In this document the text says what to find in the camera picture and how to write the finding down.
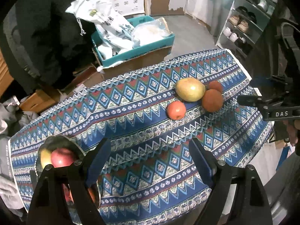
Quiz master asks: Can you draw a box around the clear plastic bag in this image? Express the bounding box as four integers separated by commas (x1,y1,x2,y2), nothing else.
131,17,173,48

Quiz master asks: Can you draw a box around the large red apple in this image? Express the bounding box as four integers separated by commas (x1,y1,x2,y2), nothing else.
51,148,77,168

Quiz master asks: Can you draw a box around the patterned blue tablecloth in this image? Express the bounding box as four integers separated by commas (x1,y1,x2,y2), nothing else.
10,49,273,224

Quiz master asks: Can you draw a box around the small orange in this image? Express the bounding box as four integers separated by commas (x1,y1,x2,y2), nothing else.
207,81,223,93
167,100,186,120

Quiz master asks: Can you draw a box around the white printed plastic bag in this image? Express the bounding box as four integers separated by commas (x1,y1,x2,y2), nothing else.
65,0,134,50

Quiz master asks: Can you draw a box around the clear glass fruit bowl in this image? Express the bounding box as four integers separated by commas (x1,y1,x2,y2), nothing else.
39,135,111,210

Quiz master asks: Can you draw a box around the grey shoe rack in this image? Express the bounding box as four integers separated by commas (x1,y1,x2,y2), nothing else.
216,0,278,59

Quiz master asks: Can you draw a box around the grey cloth pile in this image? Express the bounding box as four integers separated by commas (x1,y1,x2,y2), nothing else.
0,98,38,216

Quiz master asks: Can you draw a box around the right hand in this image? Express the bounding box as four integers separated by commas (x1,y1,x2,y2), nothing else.
283,119,299,146

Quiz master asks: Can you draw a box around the dark hanging clothing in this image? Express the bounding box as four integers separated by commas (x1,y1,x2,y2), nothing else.
1,0,96,94

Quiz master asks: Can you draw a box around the medium orange centre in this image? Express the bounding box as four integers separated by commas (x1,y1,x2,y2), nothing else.
202,89,224,112

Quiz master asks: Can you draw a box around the teal cardboard box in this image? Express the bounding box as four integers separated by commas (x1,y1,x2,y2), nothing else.
91,15,175,68

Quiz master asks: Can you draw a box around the green-yellow mango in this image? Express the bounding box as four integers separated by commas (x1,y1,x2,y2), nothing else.
40,149,52,168

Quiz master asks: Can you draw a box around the brown cardboard box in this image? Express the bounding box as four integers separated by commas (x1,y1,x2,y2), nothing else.
19,66,104,113

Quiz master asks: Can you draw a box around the yellow mango far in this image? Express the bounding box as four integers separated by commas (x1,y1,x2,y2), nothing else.
175,77,206,102

